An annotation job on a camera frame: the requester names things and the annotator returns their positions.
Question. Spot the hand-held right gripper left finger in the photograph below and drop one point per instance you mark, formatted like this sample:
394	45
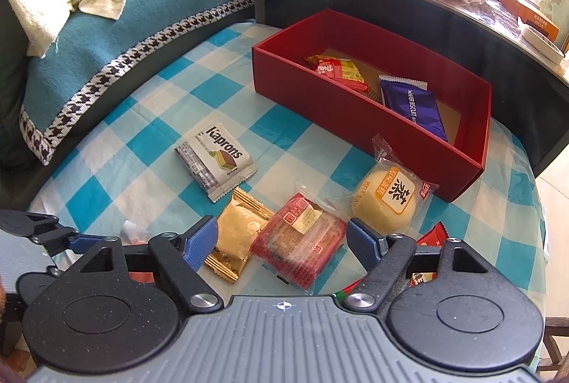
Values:
200	243

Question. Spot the white wafer packet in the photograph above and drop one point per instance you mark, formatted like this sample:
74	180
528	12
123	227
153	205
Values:
218	160

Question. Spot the red cardboard box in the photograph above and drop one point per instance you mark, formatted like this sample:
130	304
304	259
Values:
355	129

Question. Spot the wooden stool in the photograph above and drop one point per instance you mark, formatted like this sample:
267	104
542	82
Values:
555	347

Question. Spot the red spicy strip packet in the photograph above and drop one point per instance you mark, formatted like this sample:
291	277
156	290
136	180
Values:
433	234

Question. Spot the purple wafer biscuit packet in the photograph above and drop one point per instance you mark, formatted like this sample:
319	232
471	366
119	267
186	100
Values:
413	107

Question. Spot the dark coffee table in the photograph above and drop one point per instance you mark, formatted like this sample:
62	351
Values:
466	27

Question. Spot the yellow and red snack packet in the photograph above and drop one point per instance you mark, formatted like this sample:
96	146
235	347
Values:
342	72

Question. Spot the orange cardboard box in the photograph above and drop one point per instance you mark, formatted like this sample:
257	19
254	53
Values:
533	18

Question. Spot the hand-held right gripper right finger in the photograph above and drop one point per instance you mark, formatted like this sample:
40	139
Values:
362	245

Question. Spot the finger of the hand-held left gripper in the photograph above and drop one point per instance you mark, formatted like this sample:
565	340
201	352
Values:
31	220
93	243

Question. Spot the red pastry clear packet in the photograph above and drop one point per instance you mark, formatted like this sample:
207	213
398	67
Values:
298	240

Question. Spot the gold snack packet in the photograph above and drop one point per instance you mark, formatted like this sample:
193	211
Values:
240	232

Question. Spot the round yellow pastry packet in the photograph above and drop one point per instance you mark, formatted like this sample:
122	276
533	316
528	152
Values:
386	196

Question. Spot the blue white checkered tablecloth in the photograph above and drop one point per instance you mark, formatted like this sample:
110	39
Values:
133	152

